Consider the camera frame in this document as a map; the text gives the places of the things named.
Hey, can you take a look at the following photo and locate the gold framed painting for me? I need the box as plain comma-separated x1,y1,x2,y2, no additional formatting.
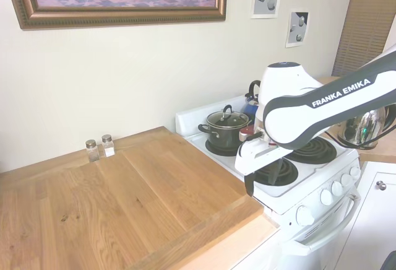
2,0,229,30

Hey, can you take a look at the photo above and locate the large wooden countertop board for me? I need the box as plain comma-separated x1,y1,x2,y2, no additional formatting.
0,125,265,270

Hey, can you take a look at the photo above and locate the white electric stove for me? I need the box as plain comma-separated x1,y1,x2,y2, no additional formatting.
175,94,363,270

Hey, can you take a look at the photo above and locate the black cooking pot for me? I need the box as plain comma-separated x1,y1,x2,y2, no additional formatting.
197,117,253,149

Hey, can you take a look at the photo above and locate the glass pot lid black handle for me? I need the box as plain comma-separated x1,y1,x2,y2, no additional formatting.
206,104,250,129

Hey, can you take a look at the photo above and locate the white kitchen cabinet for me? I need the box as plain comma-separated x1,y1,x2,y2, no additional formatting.
334,160,396,270

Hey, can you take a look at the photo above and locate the wooden window blind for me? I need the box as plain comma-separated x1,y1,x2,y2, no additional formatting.
331,0,396,78

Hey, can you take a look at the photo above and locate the small grey paper print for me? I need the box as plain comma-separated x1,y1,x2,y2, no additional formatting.
285,11,311,49

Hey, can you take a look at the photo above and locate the glass salt shaker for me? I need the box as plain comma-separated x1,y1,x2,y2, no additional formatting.
101,134,116,159

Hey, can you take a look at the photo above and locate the blue kettle black handle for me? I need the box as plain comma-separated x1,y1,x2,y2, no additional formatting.
245,79,262,120

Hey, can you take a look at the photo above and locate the black coil burner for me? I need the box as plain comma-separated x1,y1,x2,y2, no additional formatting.
283,136,338,164
205,139,245,157
247,157,299,187

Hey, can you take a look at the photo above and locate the white oven door handle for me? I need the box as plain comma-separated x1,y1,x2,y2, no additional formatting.
290,188,361,251

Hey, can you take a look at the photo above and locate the glass pepper shaker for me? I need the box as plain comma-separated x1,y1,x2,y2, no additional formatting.
85,139,99,163

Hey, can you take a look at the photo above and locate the shiny silver electric kettle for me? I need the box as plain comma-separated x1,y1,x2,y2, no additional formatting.
336,105,388,150

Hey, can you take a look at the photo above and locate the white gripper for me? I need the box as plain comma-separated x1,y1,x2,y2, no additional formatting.
234,138,293,198

